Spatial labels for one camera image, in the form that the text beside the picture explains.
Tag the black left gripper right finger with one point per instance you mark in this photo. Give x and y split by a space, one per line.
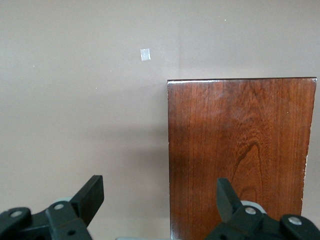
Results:
226 200

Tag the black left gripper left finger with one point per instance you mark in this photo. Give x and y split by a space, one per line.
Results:
85 200

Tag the dark red-brown wooden cabinet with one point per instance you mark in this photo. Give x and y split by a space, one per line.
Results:
237 130

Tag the small clear tape patch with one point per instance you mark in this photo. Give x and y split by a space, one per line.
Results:
145 54

